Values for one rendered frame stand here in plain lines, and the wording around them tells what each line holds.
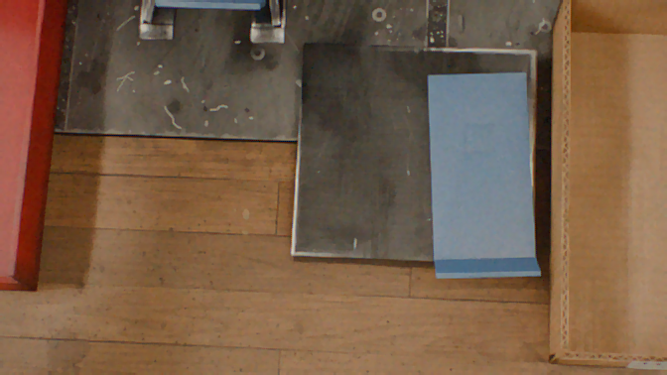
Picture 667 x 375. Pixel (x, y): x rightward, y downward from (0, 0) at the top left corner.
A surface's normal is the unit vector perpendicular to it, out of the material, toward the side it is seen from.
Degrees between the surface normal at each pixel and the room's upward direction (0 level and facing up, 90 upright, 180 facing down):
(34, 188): 90
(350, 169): 0
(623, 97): 0
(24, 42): 0
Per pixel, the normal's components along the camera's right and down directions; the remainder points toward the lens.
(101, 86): -0.04, -0.25
